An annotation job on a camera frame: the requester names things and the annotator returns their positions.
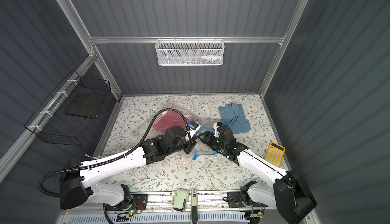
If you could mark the red folded garment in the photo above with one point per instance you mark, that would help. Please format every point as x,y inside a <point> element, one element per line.
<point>168,119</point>

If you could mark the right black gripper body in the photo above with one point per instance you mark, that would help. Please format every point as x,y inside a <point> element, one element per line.
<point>214,137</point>

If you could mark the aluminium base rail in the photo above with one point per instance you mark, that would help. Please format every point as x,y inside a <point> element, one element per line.
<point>212,210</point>

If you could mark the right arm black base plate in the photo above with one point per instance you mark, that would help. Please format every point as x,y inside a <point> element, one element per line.
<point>237,199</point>

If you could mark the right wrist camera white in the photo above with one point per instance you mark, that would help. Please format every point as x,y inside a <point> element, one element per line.
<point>215,126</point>

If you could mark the blue tank top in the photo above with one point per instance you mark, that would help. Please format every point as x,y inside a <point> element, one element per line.
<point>233,115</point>

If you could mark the yellow calculator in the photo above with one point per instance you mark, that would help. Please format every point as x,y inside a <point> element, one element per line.
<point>275,154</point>

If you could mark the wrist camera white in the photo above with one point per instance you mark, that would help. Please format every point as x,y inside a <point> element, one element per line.
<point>193,127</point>
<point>215,126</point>

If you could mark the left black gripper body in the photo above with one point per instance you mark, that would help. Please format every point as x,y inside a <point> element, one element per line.
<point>188,145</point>

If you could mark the white wire wall basket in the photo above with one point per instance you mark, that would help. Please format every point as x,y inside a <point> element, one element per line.
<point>188,53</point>

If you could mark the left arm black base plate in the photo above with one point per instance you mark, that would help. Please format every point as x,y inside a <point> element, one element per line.
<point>136,202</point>

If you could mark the black handle on rail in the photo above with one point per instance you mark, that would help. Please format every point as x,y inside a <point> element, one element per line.
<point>194,206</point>

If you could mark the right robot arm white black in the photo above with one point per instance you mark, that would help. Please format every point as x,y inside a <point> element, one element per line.
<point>286,191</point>

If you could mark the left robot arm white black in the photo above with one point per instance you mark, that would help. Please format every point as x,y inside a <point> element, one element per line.
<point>79,187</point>

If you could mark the black wire wall basket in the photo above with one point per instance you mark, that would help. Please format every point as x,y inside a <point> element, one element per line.
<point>67,117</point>

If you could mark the white glue bottle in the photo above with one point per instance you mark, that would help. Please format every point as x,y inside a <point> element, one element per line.
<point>212,58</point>

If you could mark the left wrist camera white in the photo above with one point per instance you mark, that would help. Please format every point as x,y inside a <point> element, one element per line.
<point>193,127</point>

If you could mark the clear vacuum bag blue zipper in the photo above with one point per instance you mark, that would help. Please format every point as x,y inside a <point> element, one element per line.
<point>152,151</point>

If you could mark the pale green box on rail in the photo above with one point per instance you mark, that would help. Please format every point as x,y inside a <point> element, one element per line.
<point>179,199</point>

